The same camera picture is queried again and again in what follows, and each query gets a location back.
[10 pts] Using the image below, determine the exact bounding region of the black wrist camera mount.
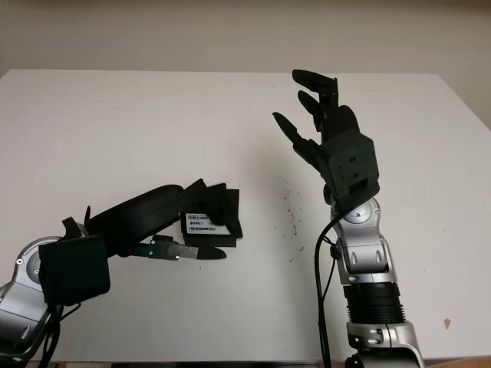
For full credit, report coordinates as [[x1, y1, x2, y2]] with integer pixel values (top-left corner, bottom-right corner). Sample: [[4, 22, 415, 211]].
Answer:
[[38, 234, 112, 307], [318, 130, 382, 212]]

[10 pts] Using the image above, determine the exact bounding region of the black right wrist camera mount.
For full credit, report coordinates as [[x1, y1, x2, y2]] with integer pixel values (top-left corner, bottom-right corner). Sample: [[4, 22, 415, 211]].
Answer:
[[318, 130, 382, 212]]

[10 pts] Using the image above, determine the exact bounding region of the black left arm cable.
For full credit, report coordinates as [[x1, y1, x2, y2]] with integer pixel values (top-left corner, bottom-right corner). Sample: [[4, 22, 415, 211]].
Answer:
[[37, 301, 84, 363]]

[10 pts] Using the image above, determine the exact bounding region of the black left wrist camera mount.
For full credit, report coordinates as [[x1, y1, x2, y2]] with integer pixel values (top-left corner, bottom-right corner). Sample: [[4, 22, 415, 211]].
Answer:
[[38, 234, 112, 307]]

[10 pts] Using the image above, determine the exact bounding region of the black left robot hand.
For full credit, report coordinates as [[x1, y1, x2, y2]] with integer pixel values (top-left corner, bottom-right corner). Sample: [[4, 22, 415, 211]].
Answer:
[[62, 178, 244, 262]]

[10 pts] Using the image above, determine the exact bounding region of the black RealSense box lid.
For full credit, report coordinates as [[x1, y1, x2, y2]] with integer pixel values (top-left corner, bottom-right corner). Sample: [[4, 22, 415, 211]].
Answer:
[[177, 189, 242, 235]]

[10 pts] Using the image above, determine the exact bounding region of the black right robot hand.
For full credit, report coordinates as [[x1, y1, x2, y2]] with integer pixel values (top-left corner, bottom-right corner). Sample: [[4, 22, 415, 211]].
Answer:
[[272, 68, 364, 205]]

